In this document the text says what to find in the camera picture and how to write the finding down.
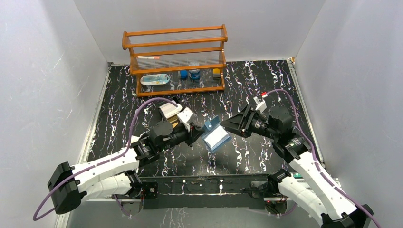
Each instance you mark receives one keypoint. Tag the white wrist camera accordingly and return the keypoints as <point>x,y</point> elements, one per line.
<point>186,117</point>
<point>260,102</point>

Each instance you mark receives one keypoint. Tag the toothbrush blister pack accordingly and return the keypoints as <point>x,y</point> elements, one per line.
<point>155,79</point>

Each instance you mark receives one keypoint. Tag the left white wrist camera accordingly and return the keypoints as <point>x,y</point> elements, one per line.
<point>186,117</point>

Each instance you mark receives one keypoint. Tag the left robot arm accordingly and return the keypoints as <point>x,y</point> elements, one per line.
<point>70,185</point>

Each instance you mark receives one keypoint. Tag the small blue box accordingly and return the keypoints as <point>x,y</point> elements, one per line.
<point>183,74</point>

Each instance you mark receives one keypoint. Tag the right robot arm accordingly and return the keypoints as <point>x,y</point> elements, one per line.
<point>324,201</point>

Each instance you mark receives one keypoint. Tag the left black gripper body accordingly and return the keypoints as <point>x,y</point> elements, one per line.
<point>191,133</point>

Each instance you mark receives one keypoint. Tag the blue lidded jar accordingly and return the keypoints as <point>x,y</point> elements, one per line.
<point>194,74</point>

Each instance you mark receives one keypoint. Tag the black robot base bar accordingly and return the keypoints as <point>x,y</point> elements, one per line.
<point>249,191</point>

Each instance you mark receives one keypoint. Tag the white card stack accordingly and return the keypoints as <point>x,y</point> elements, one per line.
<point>169,110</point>

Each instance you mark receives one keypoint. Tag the white and orange tube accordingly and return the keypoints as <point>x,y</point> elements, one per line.
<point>148,57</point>

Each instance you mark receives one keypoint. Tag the yellow and grey sponge block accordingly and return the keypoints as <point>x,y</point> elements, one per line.
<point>216,73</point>

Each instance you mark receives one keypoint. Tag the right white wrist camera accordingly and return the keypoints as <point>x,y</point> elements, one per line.
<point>260,102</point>

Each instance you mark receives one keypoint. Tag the black card tray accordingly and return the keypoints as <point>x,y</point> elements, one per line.
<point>174,99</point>

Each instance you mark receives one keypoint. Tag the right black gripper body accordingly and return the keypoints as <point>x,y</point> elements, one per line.
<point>250,117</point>

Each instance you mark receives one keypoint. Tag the blue card holder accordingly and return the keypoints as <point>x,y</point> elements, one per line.
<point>214,136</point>

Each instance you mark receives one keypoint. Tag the orange wooden wire shelf rack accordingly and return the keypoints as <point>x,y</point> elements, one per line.
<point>177,48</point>

